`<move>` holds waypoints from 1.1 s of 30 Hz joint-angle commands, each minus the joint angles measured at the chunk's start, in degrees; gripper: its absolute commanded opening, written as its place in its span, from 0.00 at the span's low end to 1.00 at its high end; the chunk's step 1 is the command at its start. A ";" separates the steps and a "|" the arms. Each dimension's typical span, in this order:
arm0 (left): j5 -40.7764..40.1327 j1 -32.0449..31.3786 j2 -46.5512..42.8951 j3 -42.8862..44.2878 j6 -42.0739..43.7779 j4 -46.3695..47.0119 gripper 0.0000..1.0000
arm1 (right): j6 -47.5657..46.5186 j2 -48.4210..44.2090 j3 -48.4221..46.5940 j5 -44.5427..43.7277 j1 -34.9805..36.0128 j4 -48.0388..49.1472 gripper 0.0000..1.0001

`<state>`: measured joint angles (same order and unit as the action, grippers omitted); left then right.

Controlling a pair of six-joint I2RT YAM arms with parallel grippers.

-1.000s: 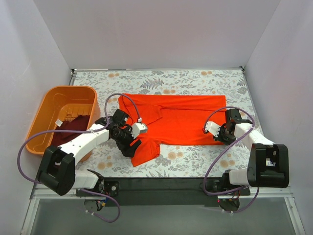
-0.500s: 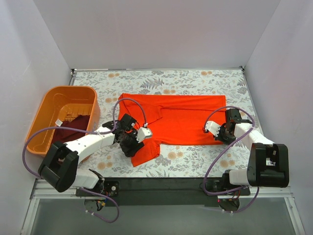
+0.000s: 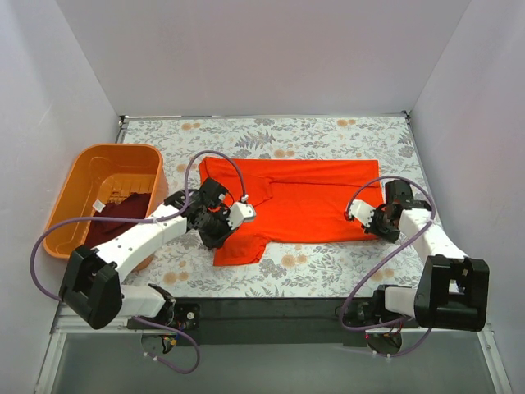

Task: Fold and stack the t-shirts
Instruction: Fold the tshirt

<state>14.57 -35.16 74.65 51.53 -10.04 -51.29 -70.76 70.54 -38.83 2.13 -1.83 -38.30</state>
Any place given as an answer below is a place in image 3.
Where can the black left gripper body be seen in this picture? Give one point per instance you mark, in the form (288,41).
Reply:
(219,231)

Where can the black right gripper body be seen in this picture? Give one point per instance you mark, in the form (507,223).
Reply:
(385,230)

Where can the orange t-shirt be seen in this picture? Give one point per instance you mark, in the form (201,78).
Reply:
(296,201)

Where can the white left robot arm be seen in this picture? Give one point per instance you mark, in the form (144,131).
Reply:
(93,282)

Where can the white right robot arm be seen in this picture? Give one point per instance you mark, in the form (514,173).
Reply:
(452,291)

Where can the floral patterned table mat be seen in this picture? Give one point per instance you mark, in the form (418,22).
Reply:
(184,267)

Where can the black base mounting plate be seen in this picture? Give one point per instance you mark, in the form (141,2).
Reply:
(250,321)

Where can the orange plastic basket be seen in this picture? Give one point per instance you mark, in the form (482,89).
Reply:
(106,180)

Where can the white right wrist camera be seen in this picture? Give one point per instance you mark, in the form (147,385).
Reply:
(361,211)

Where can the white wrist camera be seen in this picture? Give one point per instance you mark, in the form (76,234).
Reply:
(240,213)
(361,211)

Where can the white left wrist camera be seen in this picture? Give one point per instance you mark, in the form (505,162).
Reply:
(240,213)

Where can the aluminium frame rail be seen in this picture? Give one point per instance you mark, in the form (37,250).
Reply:
(268,346)

